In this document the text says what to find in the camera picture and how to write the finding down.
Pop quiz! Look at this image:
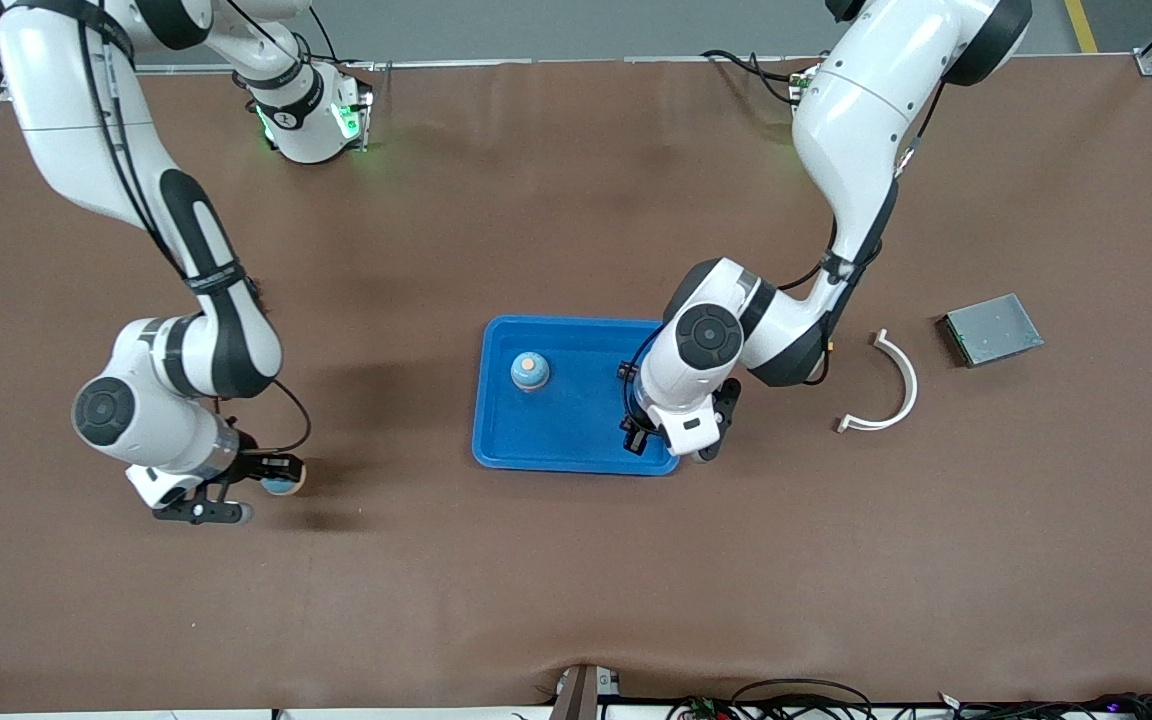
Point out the blue plastic tray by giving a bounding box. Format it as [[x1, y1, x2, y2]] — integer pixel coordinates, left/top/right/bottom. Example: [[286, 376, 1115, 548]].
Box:
[[471, 315, 684, 477]]

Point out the grey metal box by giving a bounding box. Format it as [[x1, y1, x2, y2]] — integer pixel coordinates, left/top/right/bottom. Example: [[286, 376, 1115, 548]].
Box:
[[936, 293, 1045, 369]]

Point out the white curved plastic bracket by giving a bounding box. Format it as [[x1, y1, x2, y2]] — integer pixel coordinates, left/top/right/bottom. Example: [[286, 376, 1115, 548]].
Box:
[[837, 329, 920, 434]]

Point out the grey metal mounting bracket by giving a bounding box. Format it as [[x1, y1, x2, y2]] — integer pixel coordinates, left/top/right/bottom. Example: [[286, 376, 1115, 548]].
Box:
[[548, 664, 625, 720]]

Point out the black cable loop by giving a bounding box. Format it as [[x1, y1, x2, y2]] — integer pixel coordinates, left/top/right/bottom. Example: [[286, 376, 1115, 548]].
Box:
[[731, 678, 877, 720]]

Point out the black base power cable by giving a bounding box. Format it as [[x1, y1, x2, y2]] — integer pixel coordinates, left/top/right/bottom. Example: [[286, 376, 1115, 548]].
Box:
[[701, 48, 807, 106]]

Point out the black cable bundle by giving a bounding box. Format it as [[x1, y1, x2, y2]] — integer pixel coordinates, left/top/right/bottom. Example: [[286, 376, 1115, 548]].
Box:
[[936, 690, 1152, 720]]

